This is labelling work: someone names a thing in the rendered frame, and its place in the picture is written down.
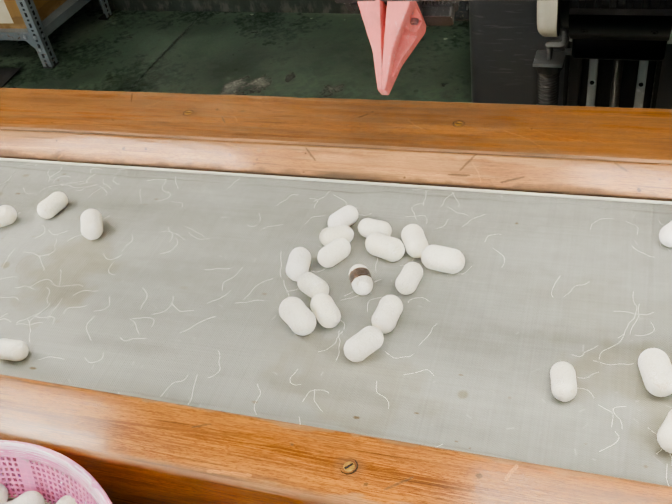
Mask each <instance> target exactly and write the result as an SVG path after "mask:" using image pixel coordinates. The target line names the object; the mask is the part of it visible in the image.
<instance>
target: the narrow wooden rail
mask: <svg viewBox="0 0 672 504"><path fill-rule="evenodd" d="M0 440H8V441H18V442H25V443H30V444H34V445H38V446H42V447H45V448H48V449H51V450H53V451H56V452H58V453H60V454H63V455H64V456H66V457H68V458H70V459H71V460H73V461H75V462H76V463H77V464H79V465H80V466H82V467H83V468H84V469H85V470H86V471H87V472H89V473H90V474H91V475H92V476H93V477H94V478H95V480H96V481H97V482H98V483H99V484H100V485H101V487H102V488H103V489H104V491H105V492H106V494H107V495H108V497H109V499H110V500H111V502H112V504H672V487H671V486H665V485H660V484H654V483H648V482H642V481H636V480H630V479H624V478H618V477H612V476H606V475H600V474H594V473H588V472H582V471H576V470H570V469H564V468H558V467H552V466H546V465H540V464H534V463H528V462H522V461H516V460H510V459H504V458H498V457H492V456H486V455H480V454H474V453H468V452H463V451H457V450H451V449H445V448H439V447H433V446H427V445H421V444H415V443H409V442H403V441H397V440H391V439H385V438H379V437H373V436H367V435H361V434H355V433H349V432H343V431H337V430H331V429H325V428H319V427H313V426H307V425H301V424H295V423H289V422H283V421H277V420H272V419H266V418H260V417H254V416H248V415H242V414H236V413H230V412H224V411H218V410H212V409H206V408H200V407H194V406H188V405H182V404H176V403H170V402H164V401H158V400H152V399H146V398H140V397H134V396H128V395H122V394H116V393H110V392H104V391H98V390H92V389H86V388H80V387H75V386H69V385H63V384H57V383H51V382H45V381H39V380H33V379H27V378H21V377H15V376H9V375H3V374H0Z"/></svg>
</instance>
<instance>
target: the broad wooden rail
mask: <svg viewBox="0 0 672 504"><path fill-rule="evenodd" d="M0 158H11V159H26V160H42V161H57V162H72V163H88V164H103V165H118V166H134V167H149V168H164V169H180V170H195V171H210V172H226V173H241V174H256V175H272V176H287V177H302V178H318V179H333V180H348V181H364V182H379V183H394V184H410V185H425V186H440V187H456V188H471V189H486V190H502V191H517V192H532V193H548V194H563V195H578V196H594V197H609V198H624V199H640V200H655V201H670V202H672V109H652V108H620V107H589V106H557V105H526V104H495V103H463V102H432V101H400V100H369V99H338V98H295V97H275V96H244V95H212V94H181V93H150V92H119V91H87V90H56V89H25V88H0Z"/></svg>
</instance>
